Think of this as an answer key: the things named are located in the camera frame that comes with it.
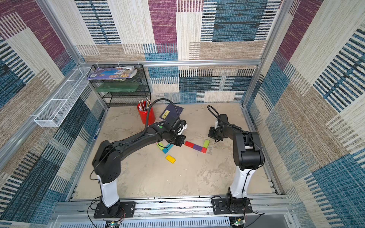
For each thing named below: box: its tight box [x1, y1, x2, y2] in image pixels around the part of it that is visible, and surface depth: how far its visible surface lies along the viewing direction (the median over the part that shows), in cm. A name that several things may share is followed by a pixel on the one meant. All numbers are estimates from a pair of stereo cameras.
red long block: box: [184, 140, 195, 149], surface depth 98 cm
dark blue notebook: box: [159, 103, 184, 123], surface depth 117 cm
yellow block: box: [165, 154, 177, 164], surface depth 91 cm
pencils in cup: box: [137, 97, 152, 112], surface depth 104 cm
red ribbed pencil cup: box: [136, 101, 156, 126], surface depth 105 cm
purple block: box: [192, 143, 203, 152], surface depth 96 cm
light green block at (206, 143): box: [203, 139, 210, 149], surface depth 98 cm
